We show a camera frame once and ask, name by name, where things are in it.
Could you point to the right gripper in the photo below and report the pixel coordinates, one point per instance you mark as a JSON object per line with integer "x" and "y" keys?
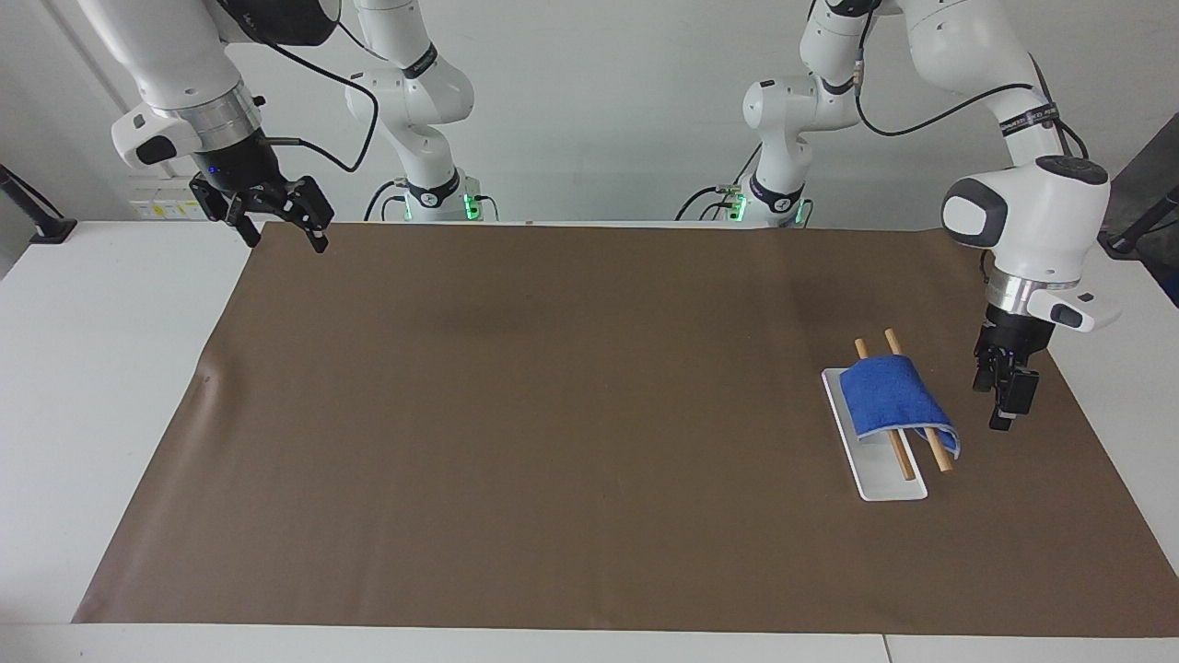
{"x": 238, "y": 164}

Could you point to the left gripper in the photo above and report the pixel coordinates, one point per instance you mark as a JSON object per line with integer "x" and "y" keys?
{"x": 1013, "y": 336}

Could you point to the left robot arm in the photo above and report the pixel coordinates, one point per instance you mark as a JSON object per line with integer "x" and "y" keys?
{"x": 1041, "y": 212}

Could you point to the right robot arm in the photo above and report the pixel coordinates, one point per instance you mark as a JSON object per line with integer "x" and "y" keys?
{"x": 175, "y": 55}

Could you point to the blue towel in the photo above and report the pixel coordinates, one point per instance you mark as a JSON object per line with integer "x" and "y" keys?
{"x": 892, "y": 394}

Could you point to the wooden rod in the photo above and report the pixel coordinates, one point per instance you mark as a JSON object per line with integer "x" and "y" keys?
{"x": 938, "y": 451}
{"x": 901, "y": 459}

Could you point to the white rack base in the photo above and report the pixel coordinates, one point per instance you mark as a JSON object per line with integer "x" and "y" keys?
{"x": 882, "y": 481}

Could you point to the black stand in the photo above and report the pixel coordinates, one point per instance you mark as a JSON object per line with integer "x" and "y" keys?
{"x": 1138, "y": 230}
{"x": 46, "y": 226}

